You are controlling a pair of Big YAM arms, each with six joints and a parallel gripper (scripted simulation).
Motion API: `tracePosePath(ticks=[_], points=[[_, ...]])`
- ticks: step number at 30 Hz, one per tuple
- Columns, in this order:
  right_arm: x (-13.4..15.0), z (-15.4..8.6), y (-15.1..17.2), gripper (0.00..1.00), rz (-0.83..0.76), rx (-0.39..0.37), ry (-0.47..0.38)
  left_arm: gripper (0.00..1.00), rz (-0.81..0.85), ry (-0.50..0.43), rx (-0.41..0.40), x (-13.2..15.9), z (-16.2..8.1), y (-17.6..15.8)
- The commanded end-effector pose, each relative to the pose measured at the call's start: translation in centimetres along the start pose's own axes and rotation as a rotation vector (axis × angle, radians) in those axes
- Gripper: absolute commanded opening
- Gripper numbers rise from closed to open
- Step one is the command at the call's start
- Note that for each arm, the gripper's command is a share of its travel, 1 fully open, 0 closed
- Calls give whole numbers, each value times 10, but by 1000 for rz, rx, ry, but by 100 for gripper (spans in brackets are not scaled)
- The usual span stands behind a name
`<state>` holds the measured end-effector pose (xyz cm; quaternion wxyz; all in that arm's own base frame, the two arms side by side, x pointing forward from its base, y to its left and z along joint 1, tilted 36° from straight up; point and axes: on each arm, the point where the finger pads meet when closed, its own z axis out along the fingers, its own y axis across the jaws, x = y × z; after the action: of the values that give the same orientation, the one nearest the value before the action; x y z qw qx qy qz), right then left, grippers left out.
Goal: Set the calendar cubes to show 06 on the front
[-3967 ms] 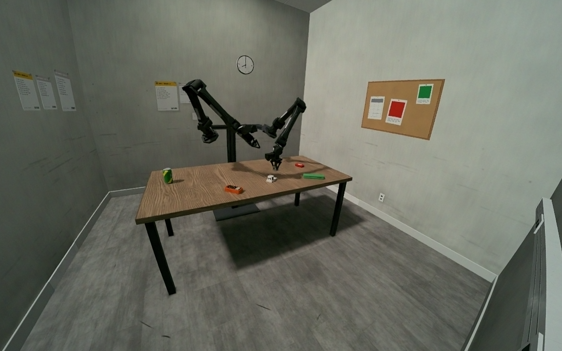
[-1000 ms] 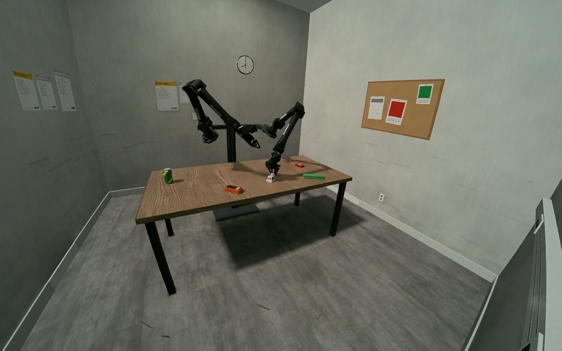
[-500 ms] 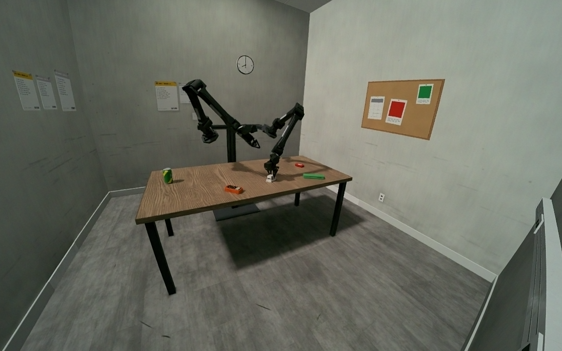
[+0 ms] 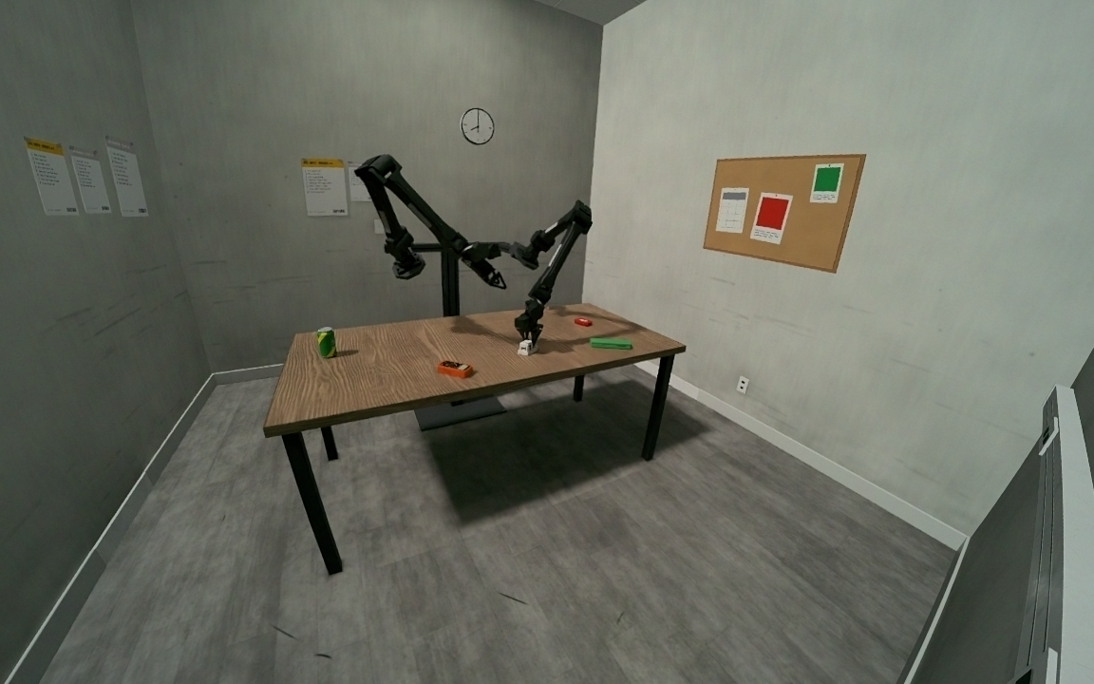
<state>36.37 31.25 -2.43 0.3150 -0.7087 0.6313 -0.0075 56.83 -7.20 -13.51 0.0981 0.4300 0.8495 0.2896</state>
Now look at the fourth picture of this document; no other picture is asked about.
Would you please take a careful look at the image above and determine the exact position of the green flat bar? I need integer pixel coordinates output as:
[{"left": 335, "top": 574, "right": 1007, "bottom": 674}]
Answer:
[{"left": 590, "top": 338, "right": 632, "bottom": 350}]

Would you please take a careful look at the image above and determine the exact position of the green drink can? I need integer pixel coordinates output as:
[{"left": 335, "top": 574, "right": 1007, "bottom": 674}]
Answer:
[{"left": 317, "top": 327, "right": 337, "bottom": 358}]

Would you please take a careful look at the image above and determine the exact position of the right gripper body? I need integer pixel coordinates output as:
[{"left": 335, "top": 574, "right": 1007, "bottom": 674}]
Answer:
[{"left": 472, "top": 262, "right": 496, "bottom": 285}]

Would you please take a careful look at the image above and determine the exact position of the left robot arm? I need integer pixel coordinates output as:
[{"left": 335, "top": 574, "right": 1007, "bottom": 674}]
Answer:
[{"left": 515, "top": 200, "right": 593, "bottom": 333}]

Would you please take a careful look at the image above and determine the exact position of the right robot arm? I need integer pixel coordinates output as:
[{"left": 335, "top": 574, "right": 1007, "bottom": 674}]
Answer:
[{"left": 354, "top": 154, "right": 501, "bottom": 275}]

